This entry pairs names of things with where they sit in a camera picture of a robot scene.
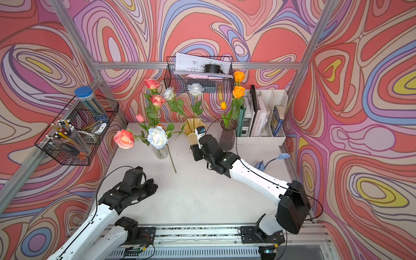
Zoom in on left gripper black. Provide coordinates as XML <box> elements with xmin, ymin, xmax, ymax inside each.
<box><xmin>130</xmin><ymin>178</ymin><xmax>159</xmax><ymax>202</ymax></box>

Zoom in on small orange tulip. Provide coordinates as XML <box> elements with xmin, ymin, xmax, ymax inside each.
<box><xmin>221</xmin><ymin>102</ymin><xmax>232</xmax><ymax>130</ymax></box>

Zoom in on pink rose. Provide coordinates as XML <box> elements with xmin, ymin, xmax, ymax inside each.
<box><xmin>113</xmin><ymin>129</ymin><xmax>146</xmax><ymax>150</ymax></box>
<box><xmin>144</xmin><ymin>79</ymin><xmax>161</xmax><ymax>97</ymax></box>
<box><xmin>149</xmin><ymin>95</ymin><xmax>166</xmax><ymax>127</ymax></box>

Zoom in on small pink rosebud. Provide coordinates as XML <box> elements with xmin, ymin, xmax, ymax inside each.
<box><xmin>135</xmin><ymin>114</ymin><xmax>149</xmax><ymax>133</ymax></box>

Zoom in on orange rose tall stem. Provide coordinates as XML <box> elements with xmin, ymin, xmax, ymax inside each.
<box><xmin>234</xmin><ymin>71</ymin><xmax>245</xmax><ymax>86</ymax></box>

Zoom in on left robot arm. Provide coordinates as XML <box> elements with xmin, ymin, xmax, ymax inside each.
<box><xmin>48</xmin><ymin>166</ymin><xmax>158</xmax><ymax>260</ymax></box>

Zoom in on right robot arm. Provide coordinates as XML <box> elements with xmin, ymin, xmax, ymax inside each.
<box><xmin>190</xmin><ymin>134</ymin><xmax>311</xmax><ymax>236</ymax></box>

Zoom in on purple ribbed glass vase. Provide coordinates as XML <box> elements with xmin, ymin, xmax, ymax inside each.
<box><xmin>219</xmin><ymin>119</ymin><xmax>237</xmax><ymax>151</ymax></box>

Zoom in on yellow ruffled vase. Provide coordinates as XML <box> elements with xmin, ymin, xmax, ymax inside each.
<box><xmin>183</xmin><ymin>118</ymin><xmax>205</xmax><ymax>145</ymax></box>

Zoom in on clear glass vase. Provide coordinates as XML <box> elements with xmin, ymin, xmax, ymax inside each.
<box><xmin>152</xmin><ymin>144</ymin><xmax>169</xmax><ymax>160</ymax></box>

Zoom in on teal green folder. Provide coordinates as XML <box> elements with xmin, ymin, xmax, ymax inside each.
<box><xmin>236</xmin><ymin>105</ymin><xmax>246</xmax><ymax>137</ymax></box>

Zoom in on black white magazine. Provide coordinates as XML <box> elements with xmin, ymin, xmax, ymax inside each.
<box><xmin>240</xmin><ymin>96</ymin><xmax>255</xmax><ymax>137</ymax></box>

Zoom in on blue desk lamp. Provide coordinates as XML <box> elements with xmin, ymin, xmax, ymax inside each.
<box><xmin>255</xmin><ymin>153</ymin><xmax>290</xmax><ymax>172</ymax></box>

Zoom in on pink book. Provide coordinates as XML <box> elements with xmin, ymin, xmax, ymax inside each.
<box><xmin>250</xmin><ymin>95</ymin><xmax>268</xmax><ymax>137</ymax></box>

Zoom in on white plastic book organizer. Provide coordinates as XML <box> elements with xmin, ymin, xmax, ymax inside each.
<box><xmin>236</xmin><ymin>88</ymin><xmax>288</xmax><ymax>146</ymax></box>

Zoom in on blue treehouse book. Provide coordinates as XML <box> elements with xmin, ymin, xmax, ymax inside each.
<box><xmin>270</xmin><ymin>106</ymin><xmax>285</xmax><ymax>137</ymax></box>

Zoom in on black tape roll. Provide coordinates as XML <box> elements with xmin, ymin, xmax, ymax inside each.
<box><xmin>204</xmin><ymin>64</ymin><xmax>224</xmax><ymax>74</ymax></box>

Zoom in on white papers in basket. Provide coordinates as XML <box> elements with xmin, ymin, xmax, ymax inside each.
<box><xmin>173</xmin><ymin>53</ymin><xmax>234</xmax><ymax>79</ymax></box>

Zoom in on cup of pencils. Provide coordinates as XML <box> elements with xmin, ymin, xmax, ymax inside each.
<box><xmin>46</xmin><ymin>119</ymin><xmax>91</xmax><ymax>158</ymax></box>

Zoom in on blue lid pencil jar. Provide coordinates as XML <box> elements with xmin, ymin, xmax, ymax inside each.
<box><xmin>74</xmin><ymin>86</ymin><xmax>109</xmax><ymax>123</ymax></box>

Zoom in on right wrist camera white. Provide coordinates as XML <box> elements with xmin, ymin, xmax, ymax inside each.
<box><xmin>195</xmin><ymin>126</ymin><xmax>206</xmax><ymax>149</ymax></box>

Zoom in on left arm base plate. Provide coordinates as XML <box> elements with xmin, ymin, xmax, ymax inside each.
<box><xmin>125</xmin><ymin>227</ymin><xmax>157</xmax><ymax>245</ymax></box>

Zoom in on black wire basket back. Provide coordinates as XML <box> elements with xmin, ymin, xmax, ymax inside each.
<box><xmin>164</xmin><ymin>55</ymin><xmax>235</xmax><ymax>94</ymax></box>

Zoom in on black wire basket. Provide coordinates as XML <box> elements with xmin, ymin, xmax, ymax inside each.
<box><xmin>164</xmin><ymin>55</ymin><xmax>235</xmax><ymax>94</ymax></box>
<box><xmin>35</xmin><ymin>95</ymin><xmax>119</xmax><ymax>166</ymax></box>

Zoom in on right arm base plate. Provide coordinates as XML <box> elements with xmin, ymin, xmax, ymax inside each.
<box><xmin>237</xmin><ymin>226</ymin><xmax>286</xmax><ymax>245</ymax></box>

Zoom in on black wire basket left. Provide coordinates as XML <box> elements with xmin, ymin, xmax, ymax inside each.
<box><xmin>35</xmin><ymin>95</ymin><xmax>119</xmax><ymax>166</ymax></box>

